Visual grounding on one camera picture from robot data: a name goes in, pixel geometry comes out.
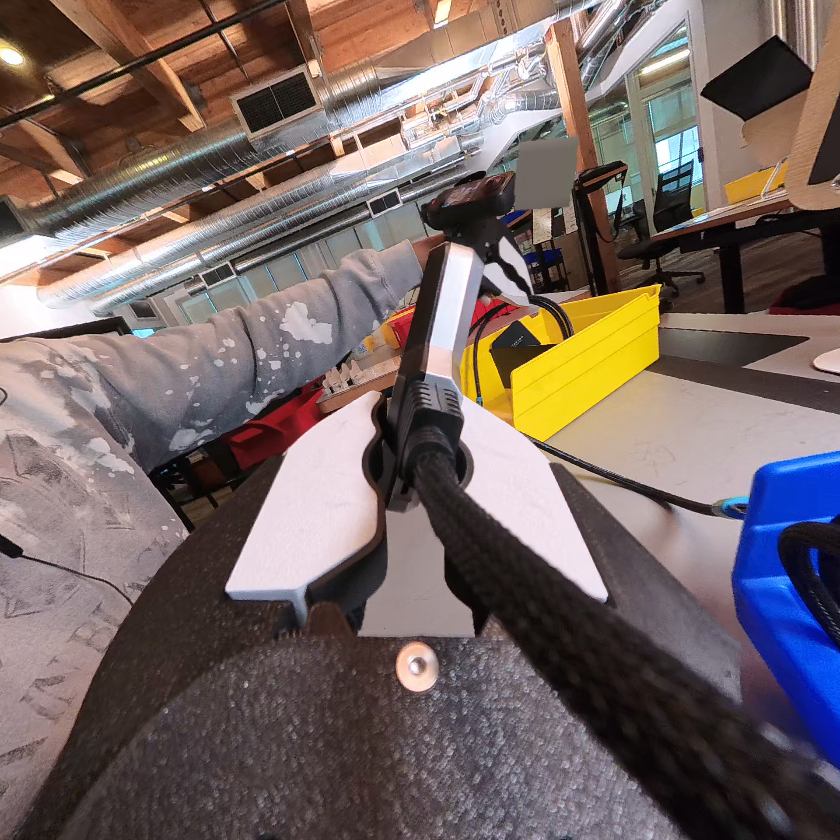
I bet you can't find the row of white clips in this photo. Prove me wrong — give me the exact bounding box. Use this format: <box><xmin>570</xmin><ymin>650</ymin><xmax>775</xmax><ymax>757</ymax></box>
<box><xmin>322</xmin><ymin>364</ymin><xmax>368</xmax><ymax>395</ymax></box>

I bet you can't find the thick black braided cable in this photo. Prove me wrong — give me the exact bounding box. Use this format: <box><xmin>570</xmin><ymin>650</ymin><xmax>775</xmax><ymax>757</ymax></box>
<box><xmin>394</xmin><ymin>381</ymin><xmax>840</xmax><ymax>840</ymax></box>

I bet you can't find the tall standing desk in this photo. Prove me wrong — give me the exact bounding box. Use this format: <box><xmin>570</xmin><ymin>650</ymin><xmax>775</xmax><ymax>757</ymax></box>
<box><xmin>574</xmin><ymin>161</ymin><xmax>631</xmax><ymax>296</ymax></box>

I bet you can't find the black wood-edged board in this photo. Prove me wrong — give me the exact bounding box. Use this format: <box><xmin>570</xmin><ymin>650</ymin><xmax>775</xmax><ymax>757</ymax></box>
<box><xmin>699</xmin><ymin>36</ymin><xmax>815</xmax><ymax>148</ymax></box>
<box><xmin>784</xmin><ymin>0</ymin><xmax>840</xmax><ymax>211</ymax></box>

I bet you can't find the wooden post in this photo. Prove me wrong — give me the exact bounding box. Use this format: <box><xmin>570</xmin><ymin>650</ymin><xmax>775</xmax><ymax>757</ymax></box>
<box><xmin>545</xmin><ymin>20</ymin><xmax>621</xmax><ymax>296</ymax></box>

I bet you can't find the thin black wire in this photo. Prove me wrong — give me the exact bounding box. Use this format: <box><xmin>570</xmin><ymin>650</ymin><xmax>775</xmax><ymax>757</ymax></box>
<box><xmin>0</xmin><ymin>535</ymin><xmax>135</xmax><ymax>608</ymax></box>

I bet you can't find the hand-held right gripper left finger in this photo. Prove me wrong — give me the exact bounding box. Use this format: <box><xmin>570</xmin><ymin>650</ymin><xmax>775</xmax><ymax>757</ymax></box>
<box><xmin>224</xmin><ymin>391</ymin><xmax>388</xmax><ymax>623</ymax></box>

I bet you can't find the black office chair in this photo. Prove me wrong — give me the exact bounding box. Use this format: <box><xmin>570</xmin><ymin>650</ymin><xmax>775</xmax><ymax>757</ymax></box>
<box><xmin>617</xmin><ymin>159</ymin><xmax>706</xmax><ymax>296</ymax></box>

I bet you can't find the grey wood-edged table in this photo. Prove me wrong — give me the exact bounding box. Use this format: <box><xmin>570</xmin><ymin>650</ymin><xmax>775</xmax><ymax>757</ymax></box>
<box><xmin>315</xmin><ymin>354</ymin><xmax>404</xmax><ymax>414</ymax></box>

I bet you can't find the brown standing desk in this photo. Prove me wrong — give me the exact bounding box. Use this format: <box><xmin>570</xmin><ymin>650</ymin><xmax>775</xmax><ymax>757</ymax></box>
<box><xmin>646</xmin><ymin>193</ymin><xmax>840</xmax><ymax>315</ymax></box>

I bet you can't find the grey hdmi switch box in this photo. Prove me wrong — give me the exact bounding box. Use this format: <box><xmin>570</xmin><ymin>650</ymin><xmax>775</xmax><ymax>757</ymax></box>
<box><xmin>387</xmin><ymin>241</ymin><xmax>483</xmax><ymax>513</ymax></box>

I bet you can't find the red storage tote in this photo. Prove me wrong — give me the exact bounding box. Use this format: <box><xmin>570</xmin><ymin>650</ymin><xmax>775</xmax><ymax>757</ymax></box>
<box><xmin>768</xmin><ymin>282</ymin><xmax>840</xmax><ymax>316</ymax></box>

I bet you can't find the cart with blue bins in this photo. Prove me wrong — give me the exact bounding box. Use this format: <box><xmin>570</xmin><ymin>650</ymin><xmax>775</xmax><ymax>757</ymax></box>
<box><xmin>525</xmin><ymin>246</ymin><xmax>565</xmax><ymax>293</ymax></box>

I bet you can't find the black framed marker sign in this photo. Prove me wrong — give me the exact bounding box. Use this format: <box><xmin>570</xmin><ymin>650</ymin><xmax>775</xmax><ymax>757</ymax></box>
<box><xmin>0</xmin><ymin>317</ymin><xmax>132</xmax><ymax>343</ymax></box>

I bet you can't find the silver air duct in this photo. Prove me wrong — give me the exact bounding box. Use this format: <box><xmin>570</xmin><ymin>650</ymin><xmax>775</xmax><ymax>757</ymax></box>
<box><xmin>36</xmin><ymin>154</ymin><xmax>473</xmax><ymax>316</ymax></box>
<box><xmin>26</xmin><ymin>66</ymin><xmax>382</xmax><ymax>237</ymax></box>

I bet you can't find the blue plastic bin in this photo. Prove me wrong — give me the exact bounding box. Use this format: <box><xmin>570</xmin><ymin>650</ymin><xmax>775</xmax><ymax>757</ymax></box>
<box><xmin>731</xmin><ymin>451</ymin><xmax>840</xmax><ymax>769</ymax></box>

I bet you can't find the red ribbed bin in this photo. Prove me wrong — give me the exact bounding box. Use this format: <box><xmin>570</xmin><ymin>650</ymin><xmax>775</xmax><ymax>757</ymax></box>
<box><xmin>384</xmin><ymin>298</ymin><xmax>506</xmax><ymax>349</ymax></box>

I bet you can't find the black bin divider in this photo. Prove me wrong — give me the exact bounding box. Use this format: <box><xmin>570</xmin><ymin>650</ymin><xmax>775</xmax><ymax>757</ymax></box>
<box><xmin>489</xmin><ymin>344</ymin><xmax>559</xmax><ymax>389</ymax></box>

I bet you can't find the person's left forearm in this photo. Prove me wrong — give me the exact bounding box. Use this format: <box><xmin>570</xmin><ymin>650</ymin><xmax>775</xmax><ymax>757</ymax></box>
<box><xmin>0</xmin><ymin>239</ymin><xmax>424</xmax><ymax>473</ymax></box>

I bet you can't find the yellow plastic bin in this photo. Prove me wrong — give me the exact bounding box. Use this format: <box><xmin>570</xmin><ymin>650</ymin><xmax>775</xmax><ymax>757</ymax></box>
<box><xmin>459</xmin><ymin>283</ymin><xmax>662</xmax><ymax>442</ymax></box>
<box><xmin>724</xmin><ymin>161</ymin><xmax>788</xmax><ymax>204</ymax></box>

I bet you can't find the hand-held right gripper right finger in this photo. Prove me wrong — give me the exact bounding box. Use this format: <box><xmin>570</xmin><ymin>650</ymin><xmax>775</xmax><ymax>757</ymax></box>
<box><xmin>459</xmin><ymin>399</ymin><xmax>610</xmax><ymax>603</ymax></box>

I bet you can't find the red basket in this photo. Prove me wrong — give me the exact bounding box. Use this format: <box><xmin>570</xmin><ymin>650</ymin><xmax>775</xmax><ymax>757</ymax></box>
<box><xmin>223</xmin><ymin>387</ymin><xmax>326</xmax><ymax>470</ymax></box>

